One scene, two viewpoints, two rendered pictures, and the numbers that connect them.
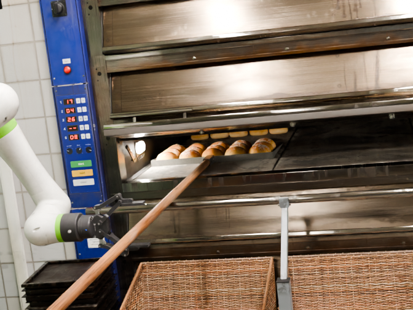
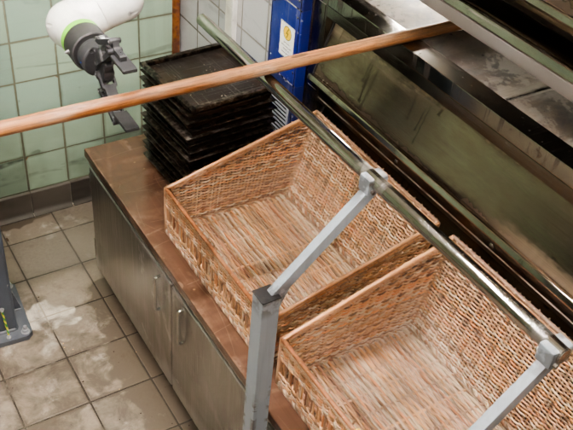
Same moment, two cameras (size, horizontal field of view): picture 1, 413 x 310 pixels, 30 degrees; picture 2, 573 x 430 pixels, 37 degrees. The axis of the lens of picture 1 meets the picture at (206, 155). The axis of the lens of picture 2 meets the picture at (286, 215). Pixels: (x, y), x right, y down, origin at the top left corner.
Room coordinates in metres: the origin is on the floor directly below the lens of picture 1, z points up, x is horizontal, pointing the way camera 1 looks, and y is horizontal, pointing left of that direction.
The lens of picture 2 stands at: (1.49, -1.01, 2.11)
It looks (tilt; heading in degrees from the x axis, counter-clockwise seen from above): 39 degrees down; 42
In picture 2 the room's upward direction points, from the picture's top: 6 degrees clockwise
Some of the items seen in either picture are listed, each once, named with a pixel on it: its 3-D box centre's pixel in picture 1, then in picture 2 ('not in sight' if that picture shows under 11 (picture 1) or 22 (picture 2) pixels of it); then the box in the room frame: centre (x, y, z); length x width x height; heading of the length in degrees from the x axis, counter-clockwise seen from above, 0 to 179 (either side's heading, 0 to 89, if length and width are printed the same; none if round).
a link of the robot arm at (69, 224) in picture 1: (75, 227); (90, 47); (2.40, 0.44, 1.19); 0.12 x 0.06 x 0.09; 166
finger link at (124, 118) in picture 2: (138, 245); (126, 121); (2.35, 0.24, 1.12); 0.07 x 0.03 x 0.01; 76
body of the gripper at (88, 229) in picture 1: (96, 226); (101, 62); (2.38, 0.37, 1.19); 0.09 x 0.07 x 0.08; 76
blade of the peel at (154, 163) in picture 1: (219, 151); not in sight; (3.49, -0.06, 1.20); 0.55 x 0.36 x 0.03; 76
